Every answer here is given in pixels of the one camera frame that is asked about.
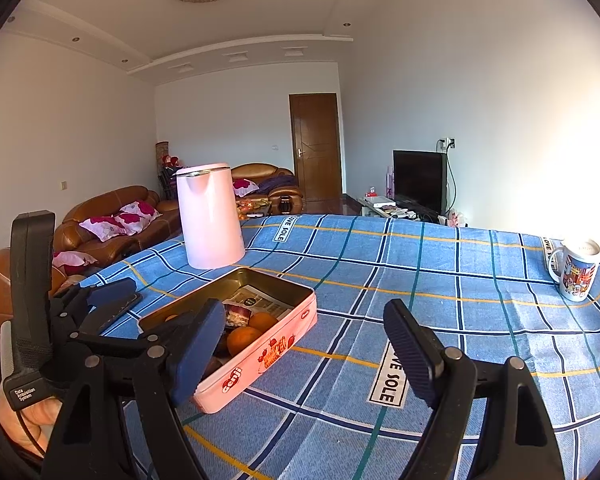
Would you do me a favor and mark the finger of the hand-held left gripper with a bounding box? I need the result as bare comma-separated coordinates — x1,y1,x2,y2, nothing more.
77,276,144,335
74,310,196,356

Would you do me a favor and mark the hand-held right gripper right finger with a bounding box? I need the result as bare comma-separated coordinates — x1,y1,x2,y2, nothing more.
382,298,566,480

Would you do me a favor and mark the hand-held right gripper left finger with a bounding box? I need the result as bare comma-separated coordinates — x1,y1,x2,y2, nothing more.
40,298,227,480

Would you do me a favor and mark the large orange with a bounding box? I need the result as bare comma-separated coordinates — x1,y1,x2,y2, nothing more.
226,326,262,358

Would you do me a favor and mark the pink tin box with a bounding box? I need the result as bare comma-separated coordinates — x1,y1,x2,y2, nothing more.
139,266,317,414

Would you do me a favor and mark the person's left hand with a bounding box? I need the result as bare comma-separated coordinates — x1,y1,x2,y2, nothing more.
0,390,63,458

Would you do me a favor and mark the printed paper leaflet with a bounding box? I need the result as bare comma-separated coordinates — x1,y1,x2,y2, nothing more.
225,284,293,321

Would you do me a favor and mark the blue plaid tablecloth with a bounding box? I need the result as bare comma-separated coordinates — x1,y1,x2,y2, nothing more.
80,213,600,480

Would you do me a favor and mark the long brown leather sofa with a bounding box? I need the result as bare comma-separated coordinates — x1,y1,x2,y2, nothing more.
55,185,183,266

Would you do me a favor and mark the pale pink kettle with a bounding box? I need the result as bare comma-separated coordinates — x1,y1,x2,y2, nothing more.
176,162,246,271

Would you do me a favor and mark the glass coffee table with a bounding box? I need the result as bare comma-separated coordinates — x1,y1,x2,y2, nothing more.
235,199,273,221

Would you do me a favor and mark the low television stand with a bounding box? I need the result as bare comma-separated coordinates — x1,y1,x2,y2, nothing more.
357,192,438,223

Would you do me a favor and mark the black television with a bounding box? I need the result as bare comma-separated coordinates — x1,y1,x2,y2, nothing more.
392,149,449,217

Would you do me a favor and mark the purple blanket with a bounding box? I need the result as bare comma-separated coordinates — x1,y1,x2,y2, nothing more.
257,174,298,196

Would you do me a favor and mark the white printed mug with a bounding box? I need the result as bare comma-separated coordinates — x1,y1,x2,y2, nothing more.
548,238,600,303

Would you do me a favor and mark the dark brown room door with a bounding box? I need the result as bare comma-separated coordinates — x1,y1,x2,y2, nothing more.
288,93,343,203

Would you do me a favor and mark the black power cable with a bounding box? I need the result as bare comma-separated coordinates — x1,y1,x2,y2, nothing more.
436,139,458,211

